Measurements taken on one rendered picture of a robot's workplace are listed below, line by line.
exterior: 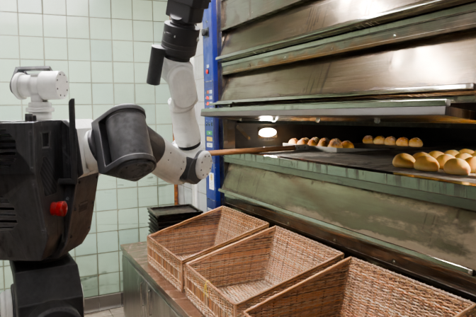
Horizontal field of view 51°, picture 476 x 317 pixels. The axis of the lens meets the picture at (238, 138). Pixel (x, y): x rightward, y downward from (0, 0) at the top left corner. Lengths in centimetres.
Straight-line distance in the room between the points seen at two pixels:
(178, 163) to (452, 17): 92
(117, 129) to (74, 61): 261
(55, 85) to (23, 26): 251
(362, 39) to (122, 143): 111
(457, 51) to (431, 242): 59
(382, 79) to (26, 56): 253
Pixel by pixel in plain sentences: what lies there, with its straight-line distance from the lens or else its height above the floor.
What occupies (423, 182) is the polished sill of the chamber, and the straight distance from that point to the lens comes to 172.
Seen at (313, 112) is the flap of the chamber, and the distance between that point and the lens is 192.
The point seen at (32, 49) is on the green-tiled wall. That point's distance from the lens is 370.
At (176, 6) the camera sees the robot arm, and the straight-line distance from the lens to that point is 124.
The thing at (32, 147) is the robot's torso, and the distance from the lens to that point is 105.
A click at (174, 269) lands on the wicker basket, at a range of 249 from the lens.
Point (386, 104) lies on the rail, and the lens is 161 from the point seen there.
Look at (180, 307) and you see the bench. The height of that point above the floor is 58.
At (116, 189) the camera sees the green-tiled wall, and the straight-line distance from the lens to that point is 379.
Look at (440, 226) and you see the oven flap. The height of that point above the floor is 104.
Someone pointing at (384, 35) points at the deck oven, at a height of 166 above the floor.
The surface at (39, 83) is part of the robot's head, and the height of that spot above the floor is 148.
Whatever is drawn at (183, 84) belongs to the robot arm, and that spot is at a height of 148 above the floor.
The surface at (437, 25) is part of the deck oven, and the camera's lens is 169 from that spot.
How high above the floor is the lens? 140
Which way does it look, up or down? 3 degrees down
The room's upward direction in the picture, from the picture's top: 1 degrees counter-clockwise
